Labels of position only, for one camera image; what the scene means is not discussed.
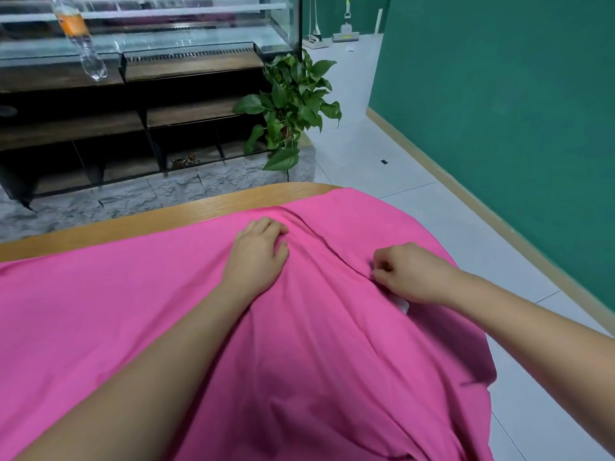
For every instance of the white mop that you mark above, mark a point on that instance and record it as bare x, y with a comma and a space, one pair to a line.
345, 33

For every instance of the pink towel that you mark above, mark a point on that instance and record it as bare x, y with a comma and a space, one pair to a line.
336, 379

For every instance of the dark wooden shelf cabinet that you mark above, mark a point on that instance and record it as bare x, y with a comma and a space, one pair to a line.
96, 129

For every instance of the person's right forearm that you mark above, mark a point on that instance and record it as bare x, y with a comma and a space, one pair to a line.
538, 341

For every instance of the person's left forearm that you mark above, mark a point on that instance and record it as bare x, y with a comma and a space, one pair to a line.
134, 398

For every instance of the person's right hand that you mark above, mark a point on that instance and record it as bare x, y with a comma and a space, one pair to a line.
413, 273

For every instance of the green potted plant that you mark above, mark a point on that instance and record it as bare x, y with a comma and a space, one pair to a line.
288, 105

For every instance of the person's left hand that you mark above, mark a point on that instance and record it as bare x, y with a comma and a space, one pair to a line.
257, 259

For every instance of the clear bottle with orange label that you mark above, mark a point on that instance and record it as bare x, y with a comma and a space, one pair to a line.
77, 35

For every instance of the glass display case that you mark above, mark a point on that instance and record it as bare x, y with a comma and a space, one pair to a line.
173, 24

